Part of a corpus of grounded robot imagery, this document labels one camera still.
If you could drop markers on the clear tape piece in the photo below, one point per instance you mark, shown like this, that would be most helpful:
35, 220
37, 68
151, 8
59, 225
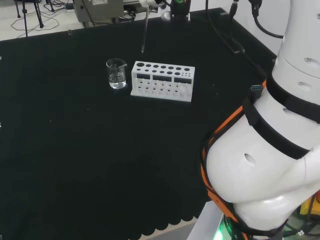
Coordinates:
70, 32

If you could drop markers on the clear glass rod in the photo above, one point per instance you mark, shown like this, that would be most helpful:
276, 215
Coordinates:
144, 32

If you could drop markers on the grey base plate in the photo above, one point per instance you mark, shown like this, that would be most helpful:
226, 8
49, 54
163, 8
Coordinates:
205, 222

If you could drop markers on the yellow stop button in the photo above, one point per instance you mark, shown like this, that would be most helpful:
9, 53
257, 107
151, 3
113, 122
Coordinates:
306, 206

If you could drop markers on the white test tube rack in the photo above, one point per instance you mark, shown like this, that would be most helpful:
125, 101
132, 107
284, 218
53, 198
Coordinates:
160, 97

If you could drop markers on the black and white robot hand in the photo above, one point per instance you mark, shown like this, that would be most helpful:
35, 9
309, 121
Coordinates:
180, 12

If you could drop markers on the black bench cloth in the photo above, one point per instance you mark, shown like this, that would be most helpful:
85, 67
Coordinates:
100, 150

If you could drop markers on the grey metal box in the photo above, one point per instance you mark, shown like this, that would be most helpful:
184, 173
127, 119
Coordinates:
100, 10

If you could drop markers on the clear glass beaker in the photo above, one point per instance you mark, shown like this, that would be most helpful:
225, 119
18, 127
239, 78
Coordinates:
117, 80

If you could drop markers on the black tripod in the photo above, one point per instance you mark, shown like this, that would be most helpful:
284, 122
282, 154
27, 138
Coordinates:
25, 15

